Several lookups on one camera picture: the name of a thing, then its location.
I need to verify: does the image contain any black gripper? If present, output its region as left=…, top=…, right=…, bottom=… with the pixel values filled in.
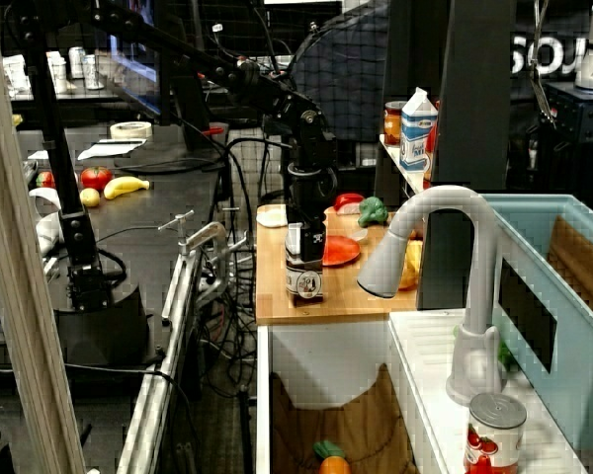
left=285, top=166, right=339, bottom=273

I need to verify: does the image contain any blue fresh milk carton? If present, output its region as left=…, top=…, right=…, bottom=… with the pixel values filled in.
left=398, top=86, right=440, bottom=175

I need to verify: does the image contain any orange round plate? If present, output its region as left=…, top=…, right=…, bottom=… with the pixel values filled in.
left=321, top=234, right=363, bottom=268

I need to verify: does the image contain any toy fried egg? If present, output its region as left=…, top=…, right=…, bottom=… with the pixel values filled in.
left=255, top=206, right=290, bottom=230

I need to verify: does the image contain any green toy broccoli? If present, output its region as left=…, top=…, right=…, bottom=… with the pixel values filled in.
left=357, top=196, right=390, bottom=229

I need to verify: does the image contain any yellow toy corn cob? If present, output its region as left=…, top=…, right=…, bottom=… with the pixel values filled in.
left=403, top=239, right=425, bottom=274

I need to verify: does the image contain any metal C-clamp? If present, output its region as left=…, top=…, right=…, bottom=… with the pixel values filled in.
left=157, top=208, right=251, bottom=308

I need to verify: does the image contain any beans can brown label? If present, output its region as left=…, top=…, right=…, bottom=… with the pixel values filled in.
left=382, top=100, right=408, bottom=147

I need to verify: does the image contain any grey toy faucet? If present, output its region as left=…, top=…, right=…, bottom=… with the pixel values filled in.
left=356, top=184, right=506, bottom=408

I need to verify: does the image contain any white toy sink counter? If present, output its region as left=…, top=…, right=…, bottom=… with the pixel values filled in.
left=255, top=307, right=590, bottom=474

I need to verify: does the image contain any brown cloth in sink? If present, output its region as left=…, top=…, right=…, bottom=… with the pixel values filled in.
left=268, top=361, right=419, bottom=474

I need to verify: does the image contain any yellow toy banana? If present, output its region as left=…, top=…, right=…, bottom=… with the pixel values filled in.
left=102, top=175, right=151, bottom=201

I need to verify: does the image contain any white tape roll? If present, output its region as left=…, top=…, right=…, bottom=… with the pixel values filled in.
left=109, top=119, right=154, bottom=141

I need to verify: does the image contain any orange toy carrot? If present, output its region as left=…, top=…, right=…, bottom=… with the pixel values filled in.
left=311, top=438, right=353, bottom=474

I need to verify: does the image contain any black shelf unit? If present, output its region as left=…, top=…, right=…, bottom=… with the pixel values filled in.
left=374, top=0, right=518, bottom=313

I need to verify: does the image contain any green toy vegetable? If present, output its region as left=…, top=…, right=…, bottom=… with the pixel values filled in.
left=495, top=339, right=518, bottom=372

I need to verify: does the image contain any white paper sheet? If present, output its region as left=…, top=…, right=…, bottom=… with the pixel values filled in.
left=76, top=138, right=149, bottom=162

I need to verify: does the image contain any red toy tomato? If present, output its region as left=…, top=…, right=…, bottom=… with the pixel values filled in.
left=79, top=166, right=115, bottom=192

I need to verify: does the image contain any tomato can red label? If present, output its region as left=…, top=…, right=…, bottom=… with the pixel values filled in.
left=463, top=391, right=529, bottom=474

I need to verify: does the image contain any brown cloth in bin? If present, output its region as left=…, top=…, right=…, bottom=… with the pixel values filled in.
left=545, top=213, right=593, bottom=323

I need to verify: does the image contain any white drink can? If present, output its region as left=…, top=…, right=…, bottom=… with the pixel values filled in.
left=68, top=45, right=87, bottom=81
left=81, top=53, right=106, bottom=92

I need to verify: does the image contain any light blue dish rack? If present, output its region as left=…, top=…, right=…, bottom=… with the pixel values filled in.
left=478, top=193, right=593, bottom=453

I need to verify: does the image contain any aluminium frame rail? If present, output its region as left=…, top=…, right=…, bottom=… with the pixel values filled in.
left=115, top=245, right=205, bottom=474

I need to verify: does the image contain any wooden post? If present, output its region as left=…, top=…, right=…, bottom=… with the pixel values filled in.
left=0, top=0, right=88, bottom=474

